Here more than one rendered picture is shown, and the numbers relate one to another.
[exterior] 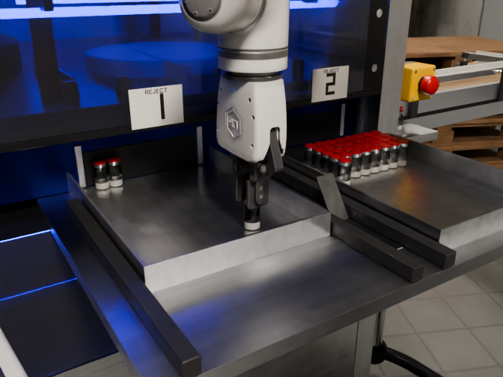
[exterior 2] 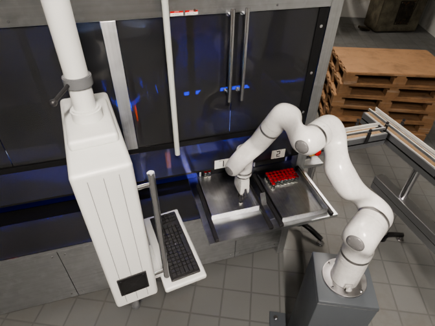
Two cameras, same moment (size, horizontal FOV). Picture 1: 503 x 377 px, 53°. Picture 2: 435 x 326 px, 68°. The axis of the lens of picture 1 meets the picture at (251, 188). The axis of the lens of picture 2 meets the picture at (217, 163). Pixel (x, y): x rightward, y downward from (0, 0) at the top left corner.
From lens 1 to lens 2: 112 cm
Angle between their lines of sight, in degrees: 21
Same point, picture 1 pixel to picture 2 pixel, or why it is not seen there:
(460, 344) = (339, 224)
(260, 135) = (241, 190)
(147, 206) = (216, 188)
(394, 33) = not seen: hidden behind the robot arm
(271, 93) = (245, 182)
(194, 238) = (225, 204)
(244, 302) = (231, 226)
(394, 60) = not seen: hidden behind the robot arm
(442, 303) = (341, 205)
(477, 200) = (307, 204)
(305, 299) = (244, 229)
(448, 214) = (294, 208)
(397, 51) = not seen: hidden behind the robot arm
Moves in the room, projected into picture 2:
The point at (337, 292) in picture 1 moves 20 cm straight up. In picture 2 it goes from (252, 228) to (256, 200)
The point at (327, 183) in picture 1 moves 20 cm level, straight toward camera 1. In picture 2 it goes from (262, 195) to (249, 220)
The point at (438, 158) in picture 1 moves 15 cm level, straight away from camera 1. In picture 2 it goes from (307, 184) to (318, 170)
